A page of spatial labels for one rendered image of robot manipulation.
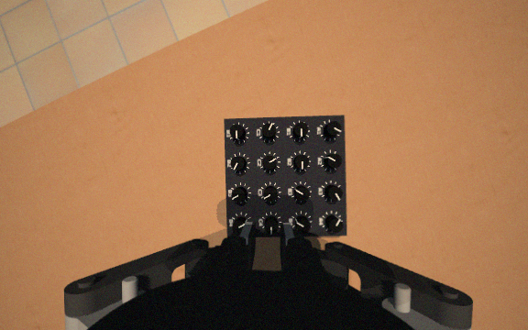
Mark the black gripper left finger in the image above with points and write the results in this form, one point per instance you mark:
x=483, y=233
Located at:
x=89, y=299

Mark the black knob box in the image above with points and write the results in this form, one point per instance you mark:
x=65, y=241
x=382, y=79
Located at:
x=274, y=164

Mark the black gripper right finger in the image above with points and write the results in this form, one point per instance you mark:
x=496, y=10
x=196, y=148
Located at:
x=421, y=302

